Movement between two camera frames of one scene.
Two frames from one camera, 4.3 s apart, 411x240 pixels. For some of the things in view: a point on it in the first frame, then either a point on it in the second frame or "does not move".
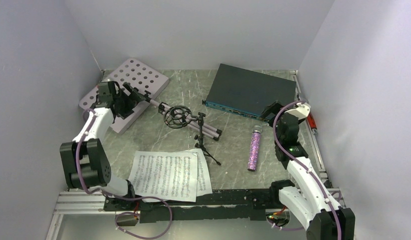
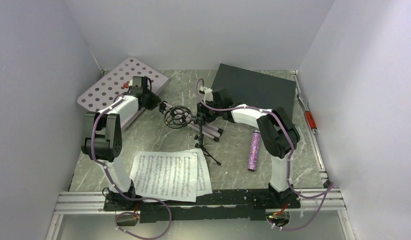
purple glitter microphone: [254, 148] does not move
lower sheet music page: [203, 182] does not move
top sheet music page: [171, 176] does not move
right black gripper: [273, 108] -> [200, 109]
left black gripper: [132, 99] -> [154, 104]
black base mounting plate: [232, 205] does not move
